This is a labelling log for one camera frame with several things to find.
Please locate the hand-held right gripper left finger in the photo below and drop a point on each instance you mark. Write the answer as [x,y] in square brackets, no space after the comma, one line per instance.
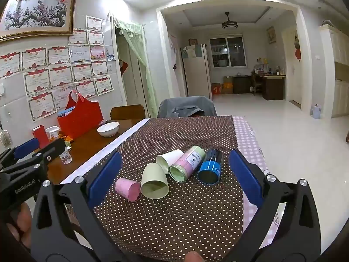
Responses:
[105,178]

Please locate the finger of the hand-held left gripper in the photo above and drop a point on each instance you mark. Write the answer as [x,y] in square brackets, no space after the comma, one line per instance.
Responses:
[26,147]
[51,150]

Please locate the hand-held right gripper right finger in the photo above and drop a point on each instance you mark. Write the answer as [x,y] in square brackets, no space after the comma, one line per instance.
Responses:
[246,178]

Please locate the black cup with blue rim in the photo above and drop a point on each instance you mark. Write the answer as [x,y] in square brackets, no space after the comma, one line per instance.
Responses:
[210,165]

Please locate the light green cup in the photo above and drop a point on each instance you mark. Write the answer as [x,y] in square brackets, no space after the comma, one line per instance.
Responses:
[154,180]

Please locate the green cup with pink label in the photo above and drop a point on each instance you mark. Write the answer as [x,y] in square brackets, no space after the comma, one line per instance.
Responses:
[188,161]

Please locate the white cup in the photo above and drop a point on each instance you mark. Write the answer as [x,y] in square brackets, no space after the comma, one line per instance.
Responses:
[170,158]

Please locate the person's left hand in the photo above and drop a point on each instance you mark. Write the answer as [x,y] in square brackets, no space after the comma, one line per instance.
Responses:
[23,219]

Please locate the person's right hand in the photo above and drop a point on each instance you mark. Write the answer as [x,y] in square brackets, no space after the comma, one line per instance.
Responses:
[194,257]

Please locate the clear drinking glass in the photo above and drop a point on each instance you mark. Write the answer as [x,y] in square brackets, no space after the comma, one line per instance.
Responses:
[65,157]

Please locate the small red carton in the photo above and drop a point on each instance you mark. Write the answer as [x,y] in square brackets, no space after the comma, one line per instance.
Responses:
[41,136]

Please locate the white mug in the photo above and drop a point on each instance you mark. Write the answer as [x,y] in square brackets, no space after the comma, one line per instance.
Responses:
[53,132]

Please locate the hanging brush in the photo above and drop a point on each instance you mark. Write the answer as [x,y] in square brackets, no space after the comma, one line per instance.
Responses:
[5,137]

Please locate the pink checked tablecloth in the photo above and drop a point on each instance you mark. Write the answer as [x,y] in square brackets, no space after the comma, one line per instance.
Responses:
[250,142]

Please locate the red bag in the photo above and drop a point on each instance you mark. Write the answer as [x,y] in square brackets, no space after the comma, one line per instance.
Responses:
[81,120]

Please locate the white bowl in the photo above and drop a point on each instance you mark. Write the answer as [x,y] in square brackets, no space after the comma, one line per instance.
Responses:
[108,129]

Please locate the brown polka dot tablecloth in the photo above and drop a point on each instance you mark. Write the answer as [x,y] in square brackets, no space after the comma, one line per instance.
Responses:
[190,213]

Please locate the wooden chair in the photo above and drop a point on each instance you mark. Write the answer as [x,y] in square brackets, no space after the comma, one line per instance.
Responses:
[126,112]

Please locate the red cardboard box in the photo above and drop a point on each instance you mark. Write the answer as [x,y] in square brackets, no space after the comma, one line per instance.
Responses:
[216,89]

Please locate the white jug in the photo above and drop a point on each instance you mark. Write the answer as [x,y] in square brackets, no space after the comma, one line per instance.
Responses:
[316,112]

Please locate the dark wooden desk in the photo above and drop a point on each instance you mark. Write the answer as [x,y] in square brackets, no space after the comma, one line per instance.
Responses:
[272,86]

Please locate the chair with grey cover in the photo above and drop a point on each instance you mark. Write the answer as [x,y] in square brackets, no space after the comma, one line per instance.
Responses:
[180,107]

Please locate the brown cardboard box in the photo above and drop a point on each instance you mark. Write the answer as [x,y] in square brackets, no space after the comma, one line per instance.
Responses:
[227,83]

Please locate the red paper door sign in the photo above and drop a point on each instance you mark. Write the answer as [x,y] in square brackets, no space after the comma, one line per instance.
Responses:
[124,67]

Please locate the white refrigerator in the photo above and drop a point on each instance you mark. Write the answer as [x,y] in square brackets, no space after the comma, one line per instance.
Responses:
[195,73]

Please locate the white door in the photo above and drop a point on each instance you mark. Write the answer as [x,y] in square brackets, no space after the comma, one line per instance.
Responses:
[290,68]

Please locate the window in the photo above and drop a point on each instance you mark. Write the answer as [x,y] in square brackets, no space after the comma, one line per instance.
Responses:
[228,51]

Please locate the green door curtain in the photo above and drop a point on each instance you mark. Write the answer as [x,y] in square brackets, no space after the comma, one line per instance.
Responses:
[139,54]

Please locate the framed blossom painting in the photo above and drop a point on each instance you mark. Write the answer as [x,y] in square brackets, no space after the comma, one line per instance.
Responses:
[35,13]

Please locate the red door decoration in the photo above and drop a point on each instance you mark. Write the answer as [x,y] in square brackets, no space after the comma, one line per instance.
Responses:
[297,51]

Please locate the ceiling lamp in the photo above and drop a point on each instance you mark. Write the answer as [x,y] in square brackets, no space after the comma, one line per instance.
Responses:
[229,24]

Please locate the group of wall certificates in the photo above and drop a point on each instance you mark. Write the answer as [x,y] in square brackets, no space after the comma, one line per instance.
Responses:
[57,73]

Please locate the small framed wall picture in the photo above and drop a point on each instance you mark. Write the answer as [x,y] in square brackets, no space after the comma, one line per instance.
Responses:
[271,34]

